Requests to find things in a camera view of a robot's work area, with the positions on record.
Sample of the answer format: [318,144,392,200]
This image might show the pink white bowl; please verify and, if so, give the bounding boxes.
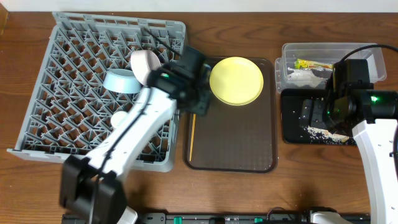
[130,50,161,86]

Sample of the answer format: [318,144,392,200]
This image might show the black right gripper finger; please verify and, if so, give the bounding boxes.
[299,99,313,128]
[310,100,326,129]

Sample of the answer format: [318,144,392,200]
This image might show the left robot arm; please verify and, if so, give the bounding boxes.
[59,45,211,223]

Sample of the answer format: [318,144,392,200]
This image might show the rice and peanut waste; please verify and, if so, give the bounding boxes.
[289,114,356,145]

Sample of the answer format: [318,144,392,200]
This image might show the grey plastic dish rack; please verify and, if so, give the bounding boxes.
[10,12,187,163]

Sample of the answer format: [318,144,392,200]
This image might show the white plastic cup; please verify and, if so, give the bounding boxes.
[110,111,127,129]

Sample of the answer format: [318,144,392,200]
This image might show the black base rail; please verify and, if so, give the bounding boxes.
[61,207,371,224]

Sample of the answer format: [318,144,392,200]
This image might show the light blue saucer bowl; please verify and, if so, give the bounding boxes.
[103,68,142,94]

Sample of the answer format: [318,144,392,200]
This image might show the clear plastic waste bin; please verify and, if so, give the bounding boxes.
[275,42,387,93]

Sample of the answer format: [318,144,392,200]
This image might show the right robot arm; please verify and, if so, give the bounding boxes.
[300,59,397,223]

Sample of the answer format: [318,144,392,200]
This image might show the green snack wrapper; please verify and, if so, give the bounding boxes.
[294,58,333,70]

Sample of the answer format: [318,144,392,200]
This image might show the dark brown serving tray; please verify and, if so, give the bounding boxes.
[183,58,278,174]

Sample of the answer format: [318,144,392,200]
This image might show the yellow round plate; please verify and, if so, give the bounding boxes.
[210,57,264,106]

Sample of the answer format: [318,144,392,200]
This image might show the white tissue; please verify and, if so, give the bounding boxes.
[287,67,326,88]

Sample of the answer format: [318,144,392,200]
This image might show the wooden chopstick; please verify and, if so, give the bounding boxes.
[189,114,197,161]

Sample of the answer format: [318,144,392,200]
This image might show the black waste tray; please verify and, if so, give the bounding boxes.
[280,88,327,144]

